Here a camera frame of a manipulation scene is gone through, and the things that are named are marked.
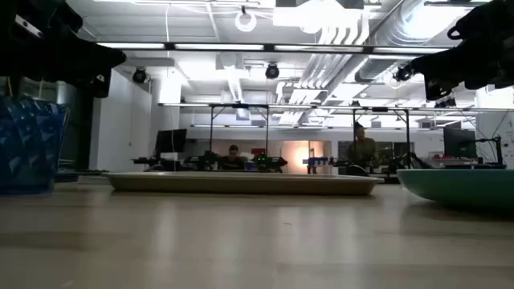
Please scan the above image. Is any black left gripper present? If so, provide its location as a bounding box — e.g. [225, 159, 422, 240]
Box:
[0, 0, 128, 100]

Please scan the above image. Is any blue translucent plastic cup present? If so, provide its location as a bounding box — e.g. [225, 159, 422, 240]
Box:
[0, 95, 70, 197]

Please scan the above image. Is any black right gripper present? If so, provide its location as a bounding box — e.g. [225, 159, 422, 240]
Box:
[410, 0, 514, 102]

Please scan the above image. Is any white ring lamp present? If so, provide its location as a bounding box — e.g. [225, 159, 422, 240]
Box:
[234, 9, 259, 34]

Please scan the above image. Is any beige plastic tray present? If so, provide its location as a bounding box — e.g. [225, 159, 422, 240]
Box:
[104, 171, 385, 197]

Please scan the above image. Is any overhead LED light bar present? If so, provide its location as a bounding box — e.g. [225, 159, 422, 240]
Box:
[95, 40, 451, 55]

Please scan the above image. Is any teal plastic plate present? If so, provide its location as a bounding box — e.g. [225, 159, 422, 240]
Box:
[396, 168, 514, 210]

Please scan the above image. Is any blue storage rack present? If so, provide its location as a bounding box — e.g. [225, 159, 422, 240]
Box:
[306, 156, 331, 175]

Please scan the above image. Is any black background station frame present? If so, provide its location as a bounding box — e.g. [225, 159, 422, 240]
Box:
[352, 105, 412, 170]
[208, 102, 271, 162]

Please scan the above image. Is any person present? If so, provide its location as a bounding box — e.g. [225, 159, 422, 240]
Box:
[346, 122, 381, 170]
[218, 144, 248, 172]

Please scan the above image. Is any black computer monitor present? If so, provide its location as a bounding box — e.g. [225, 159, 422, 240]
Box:
[443, 127, 479, 160]
[154, 128, 188, 155]

